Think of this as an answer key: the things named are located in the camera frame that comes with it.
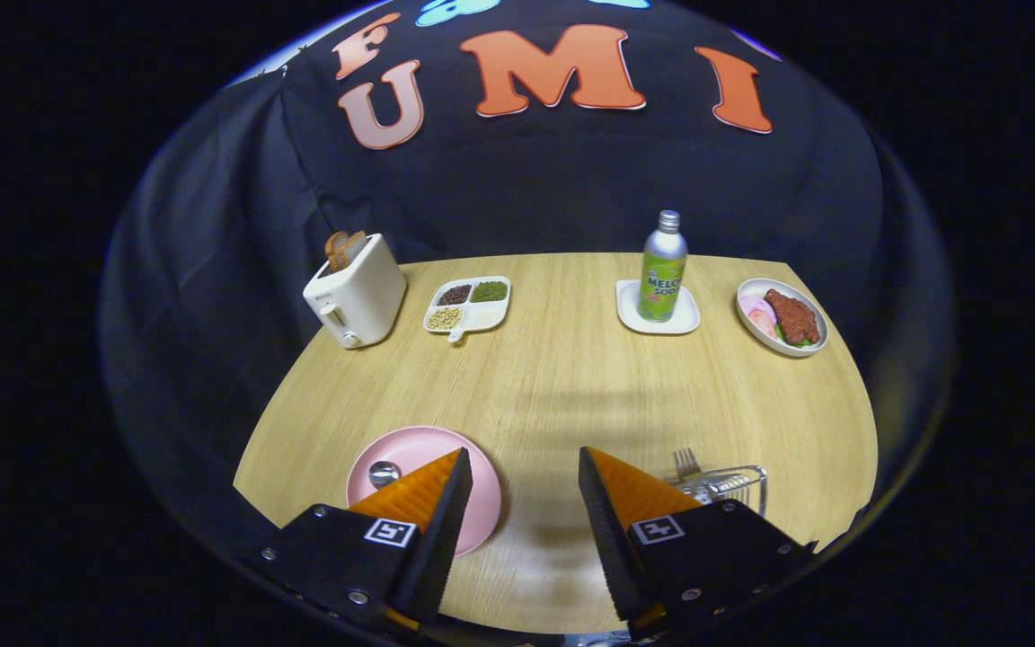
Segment white oval plate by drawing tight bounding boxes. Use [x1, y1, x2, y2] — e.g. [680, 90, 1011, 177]
[736, 278, 829, 359]

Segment pink plate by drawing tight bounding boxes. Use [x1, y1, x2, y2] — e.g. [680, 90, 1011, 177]
[346, 425, 503, 558]

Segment fried meat cutlet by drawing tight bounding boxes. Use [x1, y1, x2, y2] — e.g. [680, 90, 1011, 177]
[764, 288, 821, 346]

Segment white divided dish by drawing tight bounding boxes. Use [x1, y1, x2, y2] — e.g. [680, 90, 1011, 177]
[422, 275, 512, 344]

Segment pink ham slices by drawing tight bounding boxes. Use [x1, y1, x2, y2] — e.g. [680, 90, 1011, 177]
[740, 295, 779, 339]

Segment white square coaster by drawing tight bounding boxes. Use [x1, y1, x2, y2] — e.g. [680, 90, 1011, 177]
[615, 279, 701, 336]

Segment toast slices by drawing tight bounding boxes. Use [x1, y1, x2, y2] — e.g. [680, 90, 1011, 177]
[324, 230, 367, 273]

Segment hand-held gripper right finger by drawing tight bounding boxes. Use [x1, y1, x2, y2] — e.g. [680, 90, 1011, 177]
[578, 446, 817, 641]

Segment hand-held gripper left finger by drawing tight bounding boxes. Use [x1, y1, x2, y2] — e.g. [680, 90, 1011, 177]
[243, 448, 473, 630]

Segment green soda bottle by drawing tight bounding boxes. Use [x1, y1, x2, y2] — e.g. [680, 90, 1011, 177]
[637, 210, 689, 324]

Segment white toaster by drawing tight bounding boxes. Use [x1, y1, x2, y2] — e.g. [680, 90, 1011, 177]
[303, 233, 408, 350]

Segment metal cutlery rack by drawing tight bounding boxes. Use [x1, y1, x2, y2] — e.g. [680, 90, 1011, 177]
[666, 465, 768, 518]

